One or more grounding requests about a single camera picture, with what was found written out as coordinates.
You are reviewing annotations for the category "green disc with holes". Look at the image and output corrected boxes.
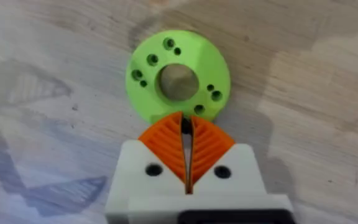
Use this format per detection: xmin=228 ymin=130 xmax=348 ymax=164
xmin=124 ymin=29 xmax=231 ymax=124

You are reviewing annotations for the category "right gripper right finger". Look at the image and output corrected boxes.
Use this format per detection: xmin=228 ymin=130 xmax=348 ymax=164
xmin=187 ymin=115 xmax=269 ymax=197

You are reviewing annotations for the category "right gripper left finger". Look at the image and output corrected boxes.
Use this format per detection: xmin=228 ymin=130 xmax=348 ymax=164
xmin=104 ymin=111 xmax=188 ymax=224

